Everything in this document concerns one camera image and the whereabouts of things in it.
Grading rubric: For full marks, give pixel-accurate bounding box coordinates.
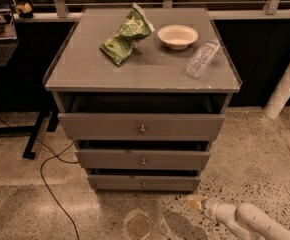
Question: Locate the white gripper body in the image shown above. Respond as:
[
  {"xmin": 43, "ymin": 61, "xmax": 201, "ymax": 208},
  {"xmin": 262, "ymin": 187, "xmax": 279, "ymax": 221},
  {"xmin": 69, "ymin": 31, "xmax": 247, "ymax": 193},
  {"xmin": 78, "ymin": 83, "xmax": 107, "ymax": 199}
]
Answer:
[{"xmin": 202, "ymin": 197, "xmax": 225, "ymax": 222}]

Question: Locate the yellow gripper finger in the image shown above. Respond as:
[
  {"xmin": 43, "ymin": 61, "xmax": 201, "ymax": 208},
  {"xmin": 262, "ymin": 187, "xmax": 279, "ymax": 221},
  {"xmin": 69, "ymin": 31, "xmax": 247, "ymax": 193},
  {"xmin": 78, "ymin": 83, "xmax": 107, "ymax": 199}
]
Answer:
[{"xmin": 186, "ymin": 195, "xmax": 207, "ymax": 213}]

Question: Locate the grey bottom drawer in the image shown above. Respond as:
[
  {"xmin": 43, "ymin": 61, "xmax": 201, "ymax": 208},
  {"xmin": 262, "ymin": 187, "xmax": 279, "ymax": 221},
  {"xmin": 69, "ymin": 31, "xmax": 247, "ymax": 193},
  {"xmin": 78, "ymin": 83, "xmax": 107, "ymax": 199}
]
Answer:
[{"xmin": 88, "ymin": 175, "xmax": 200, "ymax": 192}]

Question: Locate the grey drawer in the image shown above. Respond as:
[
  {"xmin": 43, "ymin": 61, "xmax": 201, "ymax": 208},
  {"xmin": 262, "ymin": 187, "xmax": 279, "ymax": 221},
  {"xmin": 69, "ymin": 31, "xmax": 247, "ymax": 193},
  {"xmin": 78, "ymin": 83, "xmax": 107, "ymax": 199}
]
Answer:
[
  {"xmin": 88, "ymin": 175, "xmax": 200, "ymax": 192},
  {"xmin": 58, "ymin": 113, "xmax": 225, "ymax": 141},
  {"xmin": 76, "ymin": 149, "xmax": 209, "ymax": 170}
]

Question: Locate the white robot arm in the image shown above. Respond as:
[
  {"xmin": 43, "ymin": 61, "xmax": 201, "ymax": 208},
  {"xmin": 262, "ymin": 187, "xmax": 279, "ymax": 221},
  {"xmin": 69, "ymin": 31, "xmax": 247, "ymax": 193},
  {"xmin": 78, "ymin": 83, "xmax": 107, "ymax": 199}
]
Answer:
[{"xmin": 187, "ymin": 195, "xmax": 290, "ymax": 240}]

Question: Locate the grey drawer cabinet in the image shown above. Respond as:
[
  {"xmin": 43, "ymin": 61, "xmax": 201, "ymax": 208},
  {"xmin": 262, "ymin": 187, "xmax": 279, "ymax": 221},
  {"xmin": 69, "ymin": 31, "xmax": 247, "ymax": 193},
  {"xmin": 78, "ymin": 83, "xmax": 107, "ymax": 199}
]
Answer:
[{"xmin": 45, "ymin": 8, "xmax": 241, "ymax": 178}]

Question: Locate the grey middle drawer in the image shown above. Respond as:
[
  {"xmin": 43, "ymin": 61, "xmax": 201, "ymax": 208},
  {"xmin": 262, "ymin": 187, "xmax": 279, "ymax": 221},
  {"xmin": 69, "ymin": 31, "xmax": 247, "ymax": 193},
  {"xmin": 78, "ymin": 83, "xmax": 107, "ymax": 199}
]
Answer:
[{"xmin": 76, "ymin": 149, "xmax": 209, "ymax": 170}]

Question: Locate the grey top drawer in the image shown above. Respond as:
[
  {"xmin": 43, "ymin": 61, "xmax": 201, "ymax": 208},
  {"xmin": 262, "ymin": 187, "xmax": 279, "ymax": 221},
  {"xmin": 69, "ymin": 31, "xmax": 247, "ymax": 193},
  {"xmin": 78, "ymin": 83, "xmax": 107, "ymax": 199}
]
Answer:
[{"xmin": 58, "ymin": 113, "xmax": 225, "ymax": 141}]

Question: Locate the round floor drain cover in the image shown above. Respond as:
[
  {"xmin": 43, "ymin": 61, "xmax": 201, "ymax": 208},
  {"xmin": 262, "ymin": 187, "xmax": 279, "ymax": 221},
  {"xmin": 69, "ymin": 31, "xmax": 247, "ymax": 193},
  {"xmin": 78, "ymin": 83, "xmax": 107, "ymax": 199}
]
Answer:
[{"xmin": 124, "ymin": 212, "xmax": 153, "ymax": 240}]

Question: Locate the clear plastic water bottle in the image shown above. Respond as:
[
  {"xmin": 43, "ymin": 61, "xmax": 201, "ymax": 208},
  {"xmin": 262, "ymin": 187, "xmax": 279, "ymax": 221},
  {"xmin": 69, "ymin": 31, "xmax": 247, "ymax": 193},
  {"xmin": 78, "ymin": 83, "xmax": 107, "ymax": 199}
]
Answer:
[{"xmin": 184, "ymin": 40, "xmax": 220, "ymax": 79}]

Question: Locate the white diagonal pipe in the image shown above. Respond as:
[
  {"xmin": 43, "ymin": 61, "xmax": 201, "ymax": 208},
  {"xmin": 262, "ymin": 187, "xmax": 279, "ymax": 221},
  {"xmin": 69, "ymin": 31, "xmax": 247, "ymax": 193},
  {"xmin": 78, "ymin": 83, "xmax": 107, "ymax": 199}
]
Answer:
[{"xmin": 263, "ymin": 63, "xmax": 290, "ymax": 119}]

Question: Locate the white bowl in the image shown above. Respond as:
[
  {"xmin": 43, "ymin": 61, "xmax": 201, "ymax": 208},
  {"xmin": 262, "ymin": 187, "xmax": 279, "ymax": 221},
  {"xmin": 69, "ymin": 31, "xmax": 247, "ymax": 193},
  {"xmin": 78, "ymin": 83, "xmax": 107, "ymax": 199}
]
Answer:
[{"xmin": 157, "ymin": 25, "xmax": 198, "ymax": 50}]

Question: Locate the green chip bag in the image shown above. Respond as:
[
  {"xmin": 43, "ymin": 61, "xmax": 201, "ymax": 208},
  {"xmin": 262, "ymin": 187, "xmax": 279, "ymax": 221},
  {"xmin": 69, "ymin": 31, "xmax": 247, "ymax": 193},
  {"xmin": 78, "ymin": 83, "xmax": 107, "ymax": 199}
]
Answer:
[{"xmin": 100, "ymin": 3, "xmax": 155, "ymax": 66}]

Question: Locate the black desk frame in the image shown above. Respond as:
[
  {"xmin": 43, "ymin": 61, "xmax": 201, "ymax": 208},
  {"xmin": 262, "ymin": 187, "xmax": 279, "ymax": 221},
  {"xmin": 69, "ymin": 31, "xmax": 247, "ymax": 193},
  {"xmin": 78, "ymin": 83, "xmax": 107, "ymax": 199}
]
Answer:
[{"xmin": 0, "ymin": 108, "xmax": 61, "ymax": 160}]

